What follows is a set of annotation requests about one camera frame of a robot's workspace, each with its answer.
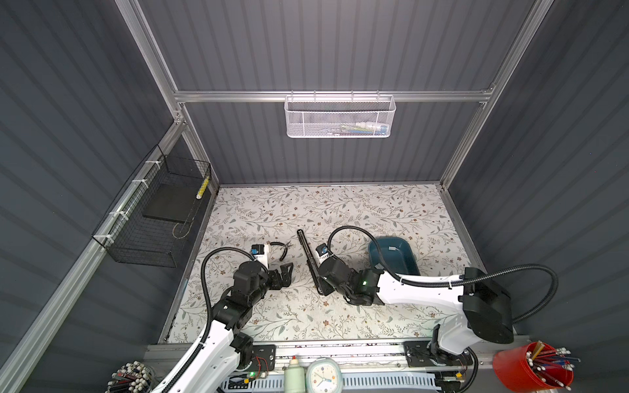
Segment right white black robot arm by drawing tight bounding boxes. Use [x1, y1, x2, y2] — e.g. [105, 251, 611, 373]
[316, 241, 559, 361]

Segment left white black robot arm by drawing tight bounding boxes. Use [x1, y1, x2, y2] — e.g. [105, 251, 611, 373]
[152, 247, 294, 392]

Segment black pliers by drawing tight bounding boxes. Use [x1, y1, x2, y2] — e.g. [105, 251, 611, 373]
[270, 242, 291, 262]

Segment teal plastic tray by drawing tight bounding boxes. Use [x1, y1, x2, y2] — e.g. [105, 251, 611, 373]
[368, 237, 420, 276]

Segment pale green glue bottle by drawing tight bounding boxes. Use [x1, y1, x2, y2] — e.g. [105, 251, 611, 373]
[283, 356, 306, 393]

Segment mint analog clock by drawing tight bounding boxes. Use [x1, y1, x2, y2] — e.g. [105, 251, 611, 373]
[306, 358, 344, 393]

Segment yellow marker in basket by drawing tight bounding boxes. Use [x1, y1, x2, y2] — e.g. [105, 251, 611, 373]
[196, 176, 210, 200]

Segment black notebook in basket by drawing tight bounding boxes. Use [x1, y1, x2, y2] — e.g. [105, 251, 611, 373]
[143, 184, 201, 224]

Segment clear cup of pens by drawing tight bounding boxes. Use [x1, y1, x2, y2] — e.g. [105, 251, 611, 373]
[106, 361, 157, 393]

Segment red pencil cup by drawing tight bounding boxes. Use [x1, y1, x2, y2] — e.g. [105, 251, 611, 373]
[492, 341, 581, 392]

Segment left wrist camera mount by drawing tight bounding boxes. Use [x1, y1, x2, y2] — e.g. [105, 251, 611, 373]
[251, 244, 270, 268]

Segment black wire basket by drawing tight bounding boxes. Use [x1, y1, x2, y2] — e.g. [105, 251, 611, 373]
[93, 147, 212, 268]

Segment white wire mesh basket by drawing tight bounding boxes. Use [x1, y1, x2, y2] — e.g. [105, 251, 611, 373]
[283, 93, 396, 139]

